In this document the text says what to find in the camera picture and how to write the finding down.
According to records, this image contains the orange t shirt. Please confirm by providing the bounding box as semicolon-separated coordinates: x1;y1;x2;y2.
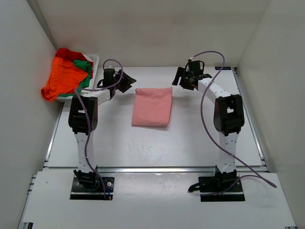
41;57;77;102

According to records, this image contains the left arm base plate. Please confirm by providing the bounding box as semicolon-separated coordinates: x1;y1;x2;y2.
70;170;115;201

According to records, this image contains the pink t shirt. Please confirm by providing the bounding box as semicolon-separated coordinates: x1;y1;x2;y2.
132;87;173;127

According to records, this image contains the white laundry basket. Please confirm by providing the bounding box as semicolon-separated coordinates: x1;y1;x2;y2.
56;54;100;103

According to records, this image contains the red t shirt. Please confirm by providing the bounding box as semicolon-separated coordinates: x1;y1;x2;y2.
55;48;87;62

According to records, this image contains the aluminium table rail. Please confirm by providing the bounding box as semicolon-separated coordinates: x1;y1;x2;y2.
43;164;268;173

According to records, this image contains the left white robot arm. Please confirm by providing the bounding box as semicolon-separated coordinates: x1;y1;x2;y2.
68;68;137;192

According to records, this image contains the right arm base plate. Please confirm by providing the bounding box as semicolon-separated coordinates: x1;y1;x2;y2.
188;168;245;202

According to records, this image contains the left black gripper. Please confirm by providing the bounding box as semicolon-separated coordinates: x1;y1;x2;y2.
113;70;137;94

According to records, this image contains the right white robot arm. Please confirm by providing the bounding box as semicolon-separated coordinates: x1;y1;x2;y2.
172;60;244;192

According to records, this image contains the green t shirt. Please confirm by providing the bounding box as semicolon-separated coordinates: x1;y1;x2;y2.
73;60;92;94

